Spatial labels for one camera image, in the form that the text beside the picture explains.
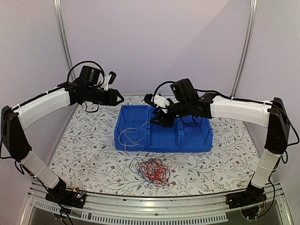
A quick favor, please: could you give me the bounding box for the aluminium corner post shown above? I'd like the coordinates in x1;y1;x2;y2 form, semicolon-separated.
231;0;257;97
53;0;73;69

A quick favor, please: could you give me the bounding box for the blue plastic bin near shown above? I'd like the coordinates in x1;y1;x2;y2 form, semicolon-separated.
180;116;213;153

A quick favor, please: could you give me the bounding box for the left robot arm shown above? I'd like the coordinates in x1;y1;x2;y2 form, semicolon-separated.
0;60;124;203

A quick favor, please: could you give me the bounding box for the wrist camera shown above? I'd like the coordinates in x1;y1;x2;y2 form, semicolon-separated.
100;71;116;91
144;94;171;113

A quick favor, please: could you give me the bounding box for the right aluminium corner post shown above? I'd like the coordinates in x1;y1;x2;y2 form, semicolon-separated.
231;0;257;97

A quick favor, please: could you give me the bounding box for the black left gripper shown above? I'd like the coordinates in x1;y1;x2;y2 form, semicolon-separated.
86;86;125;106

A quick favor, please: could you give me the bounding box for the left aluminium corner post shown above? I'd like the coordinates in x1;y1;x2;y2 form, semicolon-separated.
53;0;73;69

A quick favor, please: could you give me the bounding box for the red cable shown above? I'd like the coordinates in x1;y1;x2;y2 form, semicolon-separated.
140;160;171;188

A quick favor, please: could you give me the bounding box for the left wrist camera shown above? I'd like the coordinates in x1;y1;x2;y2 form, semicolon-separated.
100;71;116;91

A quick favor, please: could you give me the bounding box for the aluminium front rail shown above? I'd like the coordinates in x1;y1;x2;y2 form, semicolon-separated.
20;182;295;225

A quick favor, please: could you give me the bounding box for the yellow cable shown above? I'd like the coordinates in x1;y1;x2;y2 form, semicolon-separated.
119;120;150;153

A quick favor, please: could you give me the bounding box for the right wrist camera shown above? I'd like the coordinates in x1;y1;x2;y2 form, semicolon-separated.
144;94;171;113

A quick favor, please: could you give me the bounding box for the blue plastic bin far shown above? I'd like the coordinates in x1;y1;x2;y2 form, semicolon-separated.
114;105;150;151

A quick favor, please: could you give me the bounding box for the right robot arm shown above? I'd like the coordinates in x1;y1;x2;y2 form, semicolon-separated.
144;78;296;204

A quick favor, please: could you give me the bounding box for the floral tablecloth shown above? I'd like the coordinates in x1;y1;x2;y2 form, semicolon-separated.
50;104;260;196

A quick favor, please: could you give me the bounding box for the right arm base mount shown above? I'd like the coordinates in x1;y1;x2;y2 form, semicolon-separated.
225;184;267;220

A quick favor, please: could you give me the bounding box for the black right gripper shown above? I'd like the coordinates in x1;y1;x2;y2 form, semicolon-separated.
150;97;191;127

